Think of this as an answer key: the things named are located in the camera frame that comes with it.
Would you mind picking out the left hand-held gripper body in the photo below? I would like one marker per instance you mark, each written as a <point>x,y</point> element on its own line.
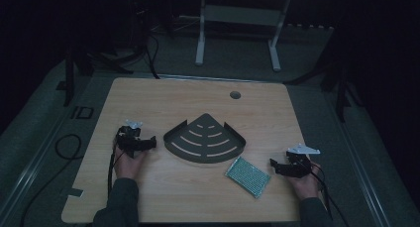
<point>129,139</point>

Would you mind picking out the person's left hand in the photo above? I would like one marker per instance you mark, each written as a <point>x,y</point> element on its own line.
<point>128,166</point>

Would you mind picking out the person's right hand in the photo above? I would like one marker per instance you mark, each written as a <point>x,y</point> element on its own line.
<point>306,186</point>

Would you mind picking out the white metal table frame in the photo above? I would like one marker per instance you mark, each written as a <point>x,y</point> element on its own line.
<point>238,25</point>

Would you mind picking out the dark grey corner shelf tray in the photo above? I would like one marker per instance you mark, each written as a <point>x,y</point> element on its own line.
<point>205,141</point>

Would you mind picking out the green perforated circuit board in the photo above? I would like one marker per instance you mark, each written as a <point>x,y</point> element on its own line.
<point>248,176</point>

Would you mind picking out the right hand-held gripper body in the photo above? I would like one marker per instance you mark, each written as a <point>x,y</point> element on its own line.
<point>298,164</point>

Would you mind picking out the black metal stand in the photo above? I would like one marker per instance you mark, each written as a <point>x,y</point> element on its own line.
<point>336,88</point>
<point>74,75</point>

